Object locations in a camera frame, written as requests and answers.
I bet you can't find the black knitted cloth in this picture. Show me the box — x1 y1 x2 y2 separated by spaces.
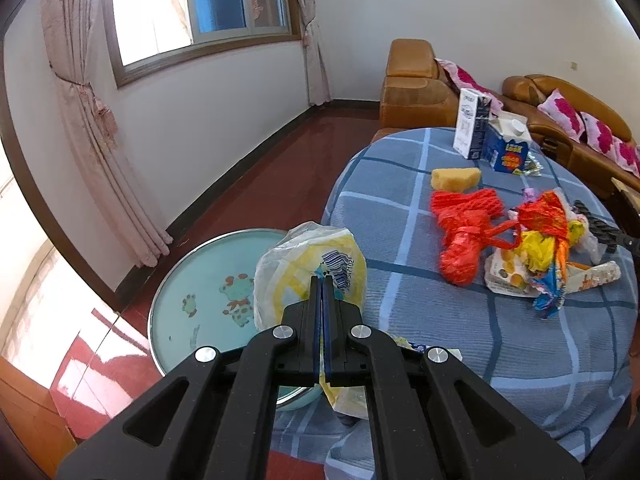
573 200 622 254

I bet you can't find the white yellow plastic bag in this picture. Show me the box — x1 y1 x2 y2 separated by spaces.
254 221 368 419

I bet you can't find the red yarn bundle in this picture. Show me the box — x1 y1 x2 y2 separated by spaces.
431 188 521 286

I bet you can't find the yellow sponge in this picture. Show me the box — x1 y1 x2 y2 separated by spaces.
431 167 482 193

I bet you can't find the colourful crumpled wrapper pile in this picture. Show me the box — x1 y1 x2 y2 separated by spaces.
484 188 620 318

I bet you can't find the blue plaid tablecloth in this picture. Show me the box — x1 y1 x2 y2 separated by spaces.
269 129 639 471

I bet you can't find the light blue enamel basin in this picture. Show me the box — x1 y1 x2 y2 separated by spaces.
147 227 321 413

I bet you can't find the pink floral cushion on sofa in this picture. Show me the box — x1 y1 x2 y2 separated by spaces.
537 89 586 142

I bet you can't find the blue milk carton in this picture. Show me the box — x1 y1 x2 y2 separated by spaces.
483 112 533 174

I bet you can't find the brown leather sofa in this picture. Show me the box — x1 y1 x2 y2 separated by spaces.
500 74 639 197

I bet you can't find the tall white blue carton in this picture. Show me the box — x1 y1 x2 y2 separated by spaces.
452 88 491 160

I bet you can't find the pink floral cushion on armchair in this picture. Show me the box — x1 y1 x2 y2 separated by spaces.
437 58 503 114

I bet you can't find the brown leather armchair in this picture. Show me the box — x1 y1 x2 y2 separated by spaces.
371 38 459 143

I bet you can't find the pink right curtain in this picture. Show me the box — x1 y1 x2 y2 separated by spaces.
297 0 331 106

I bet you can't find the pink curtain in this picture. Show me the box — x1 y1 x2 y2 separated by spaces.
297 0 331 106
40 0 172 268

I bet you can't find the pink left curtain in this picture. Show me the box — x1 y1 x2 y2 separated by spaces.
40 0 172 268

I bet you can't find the window with brown frame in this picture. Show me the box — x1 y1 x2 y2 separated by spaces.
103 0 302 87

